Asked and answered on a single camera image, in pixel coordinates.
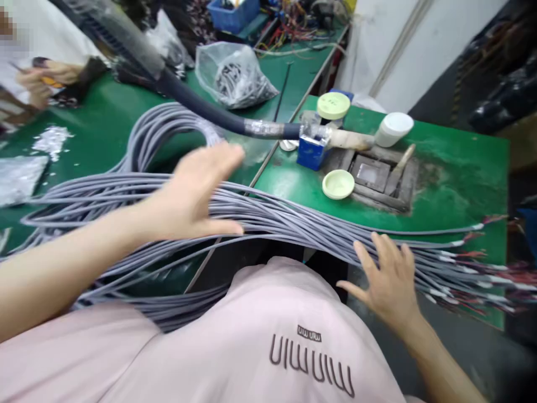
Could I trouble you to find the thin black rod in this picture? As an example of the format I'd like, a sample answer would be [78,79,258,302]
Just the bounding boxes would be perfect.
[276,61,293,123]

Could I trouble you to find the jar with yellow-green lid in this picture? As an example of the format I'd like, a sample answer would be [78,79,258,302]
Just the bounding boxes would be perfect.
[316,92,352,126]

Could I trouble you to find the person's right ring finger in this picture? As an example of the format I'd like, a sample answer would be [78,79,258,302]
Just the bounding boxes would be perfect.
[398,244,417,278]

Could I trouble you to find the person's right thumb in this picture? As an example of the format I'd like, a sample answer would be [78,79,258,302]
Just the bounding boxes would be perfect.
[335,280,371,307]

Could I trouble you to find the person's body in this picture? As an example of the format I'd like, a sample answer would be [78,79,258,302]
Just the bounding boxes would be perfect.
[0,256,408,403]

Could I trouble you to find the bundle of grey cables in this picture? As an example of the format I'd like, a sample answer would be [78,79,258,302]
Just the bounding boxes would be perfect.
[0,102,537,333]

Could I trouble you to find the person's left fingers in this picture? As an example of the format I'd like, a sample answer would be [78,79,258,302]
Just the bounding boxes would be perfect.
[174,142,247,190]

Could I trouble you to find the black plastic bags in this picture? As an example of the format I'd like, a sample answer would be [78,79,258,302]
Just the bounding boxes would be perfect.
[456,0,537,136]

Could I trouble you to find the person's right index finger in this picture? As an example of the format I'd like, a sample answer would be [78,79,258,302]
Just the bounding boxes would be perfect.
[354,240,379,279]

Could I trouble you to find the pile of foil scraps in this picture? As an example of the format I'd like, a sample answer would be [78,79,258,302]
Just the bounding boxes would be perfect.
[31,125,76,163]

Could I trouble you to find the clear bag of black parts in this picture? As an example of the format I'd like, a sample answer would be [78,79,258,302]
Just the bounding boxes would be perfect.
[195,41,281,110]

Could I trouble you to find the blue plastic bin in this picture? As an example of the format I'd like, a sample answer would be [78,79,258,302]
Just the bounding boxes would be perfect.
[207,0,262,35]

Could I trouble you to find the tangle of coloured wires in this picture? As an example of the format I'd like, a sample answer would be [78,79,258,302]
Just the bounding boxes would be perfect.
[259,0,351,54]

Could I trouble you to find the person's right hand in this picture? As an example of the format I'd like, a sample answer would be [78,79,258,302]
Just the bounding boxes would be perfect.
[335,232,425,333]

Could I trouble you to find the wooden stick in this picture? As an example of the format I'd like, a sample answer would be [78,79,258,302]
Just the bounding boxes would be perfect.
[390,143,417,198]

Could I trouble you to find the person's left hand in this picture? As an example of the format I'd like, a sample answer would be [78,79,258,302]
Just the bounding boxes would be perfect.
[142,142,247,243]

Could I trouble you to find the person's right middle finger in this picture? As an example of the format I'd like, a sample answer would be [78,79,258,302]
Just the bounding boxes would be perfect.
[370,232,397,271]

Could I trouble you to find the white plastic jar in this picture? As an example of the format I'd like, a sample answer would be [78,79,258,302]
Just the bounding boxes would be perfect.
[374,112,415,148]

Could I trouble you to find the black hose with tape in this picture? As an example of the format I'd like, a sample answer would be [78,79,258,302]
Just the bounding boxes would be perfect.
[49,0,304,140]

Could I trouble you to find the pale green round lid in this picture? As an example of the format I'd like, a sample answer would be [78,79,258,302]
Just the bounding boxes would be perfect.
[322,169,357,200]

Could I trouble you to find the blue box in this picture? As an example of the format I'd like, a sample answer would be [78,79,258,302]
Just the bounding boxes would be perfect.
[296,133,331,172]

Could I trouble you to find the clear plastic bag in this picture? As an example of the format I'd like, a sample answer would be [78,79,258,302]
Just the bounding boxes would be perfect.
[0,154,50,209]
[144,9,196,81]

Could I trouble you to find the person's left thumb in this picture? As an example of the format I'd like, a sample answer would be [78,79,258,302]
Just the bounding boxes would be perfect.
[196,218,246,238]

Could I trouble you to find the grey metal solder pot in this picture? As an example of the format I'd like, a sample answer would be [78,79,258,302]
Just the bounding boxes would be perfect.
[330,144,420,215]

